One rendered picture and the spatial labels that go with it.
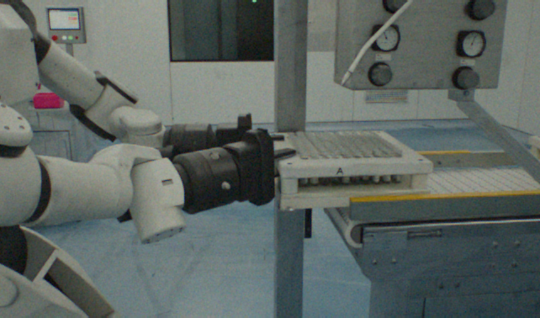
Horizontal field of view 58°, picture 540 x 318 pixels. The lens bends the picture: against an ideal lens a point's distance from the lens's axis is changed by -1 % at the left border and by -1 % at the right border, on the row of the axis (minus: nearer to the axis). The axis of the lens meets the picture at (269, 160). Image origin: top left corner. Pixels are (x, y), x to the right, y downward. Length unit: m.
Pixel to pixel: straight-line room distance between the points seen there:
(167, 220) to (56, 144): 2.72
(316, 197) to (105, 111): 0.57
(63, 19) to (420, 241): 3.12
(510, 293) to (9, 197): 0.85
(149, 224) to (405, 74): 0.40
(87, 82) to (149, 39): 4.86
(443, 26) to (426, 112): 5.94
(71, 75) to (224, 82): 4.91
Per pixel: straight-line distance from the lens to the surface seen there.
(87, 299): 1.05
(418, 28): 0.72
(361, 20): 0.70
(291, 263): 1.12
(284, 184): 0.77
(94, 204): 0.57
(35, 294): 0.92
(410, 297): 0.93
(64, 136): 3.33
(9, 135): 0.48
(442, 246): 0.86
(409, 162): 0.81
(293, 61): 1.00
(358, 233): 0.81
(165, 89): 6.02
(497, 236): 0.90
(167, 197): 0.67
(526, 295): 1.05
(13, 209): 0.51
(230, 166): 0.71
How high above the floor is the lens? 1.24
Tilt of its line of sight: 15 degrees down
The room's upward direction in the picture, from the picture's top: straight up
